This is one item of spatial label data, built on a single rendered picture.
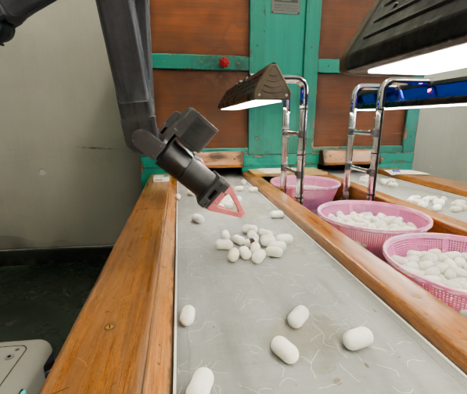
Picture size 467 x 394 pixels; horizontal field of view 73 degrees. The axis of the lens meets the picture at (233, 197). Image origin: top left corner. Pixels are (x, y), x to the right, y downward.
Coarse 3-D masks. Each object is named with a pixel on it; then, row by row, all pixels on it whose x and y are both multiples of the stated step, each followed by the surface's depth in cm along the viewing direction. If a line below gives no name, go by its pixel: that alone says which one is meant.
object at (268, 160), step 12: (252, 156) 147; (264, 156) 148; (276, 156) 149; (288, 156) 150; (312, 156) 152; (384, 156) 158; (396, 156) 159; (408, 156) 160; (144, 168) 140; (156, 168) 141; (216, 168) 161; (228, 168) 162; (240, 168) 158; (252, 168) 148; (324, 168) 171; (336, 168) 172; (408, 168) 162; (144, 180) 141
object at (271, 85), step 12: (264, 72) 64; (276, 72) 64; (240, 84) 91; (252, 84) 71; (264, 84) 64; (276, 84) 64; (228, 96) 105; (240, 96) 78; (252, 96) 66; (264, 96) 64; (276, 96) 65; (288, 96) 65
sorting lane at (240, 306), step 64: (256, 192) 115; (192, 256) 61; (320, 256) 61; (256, 320) 42; (320, 320) 42; (384, 320) 42; (256, 384) 32; (320, 384) 32; (384, 384) 32; (448, 384) 32
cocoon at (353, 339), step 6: (348, 330) 37; (354, 330) 36; (360, 330) 36; (366, 330) 36; (348, 336) 36; (354, 336) 35; (360, 336) 36; (366, 336) 36; (372, 336) 36; (348, 342) 35; (354, 342) 35; (360, 342) 35; (366, 342) 36; (348, 348) 36; (354, 348) 35; (360, 348) 36
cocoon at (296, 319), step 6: (300, 306) 41; (294, 312) 40; (300, 312) 40; (306, 312) 41; (288, 318) 40; (294, 318) 39; (300, 318) 39; (306, 318) 40; (294, 324) 39; (300, 324) 39
